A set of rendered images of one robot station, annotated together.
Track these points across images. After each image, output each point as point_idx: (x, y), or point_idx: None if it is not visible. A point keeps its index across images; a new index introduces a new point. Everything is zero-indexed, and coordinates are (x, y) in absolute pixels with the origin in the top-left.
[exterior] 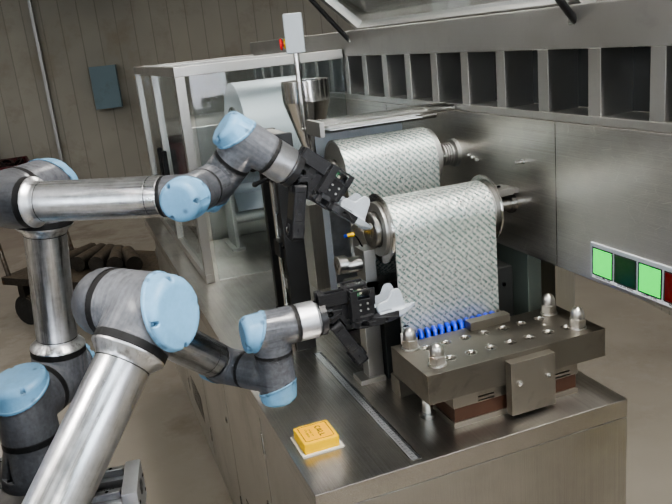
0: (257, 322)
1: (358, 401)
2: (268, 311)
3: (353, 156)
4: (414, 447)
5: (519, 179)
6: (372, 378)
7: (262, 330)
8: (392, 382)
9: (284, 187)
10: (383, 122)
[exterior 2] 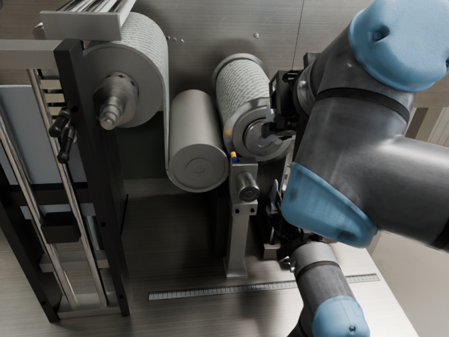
0: (361, 312)
1: (276, 288)
2: (339, 291)
3: (157, 61)
4: (360, 273)
5: (248, 51)
6: (245, 265)
7: (363, 313)
8: (266, 253)
9: (93, 139)
10: (129, 8)
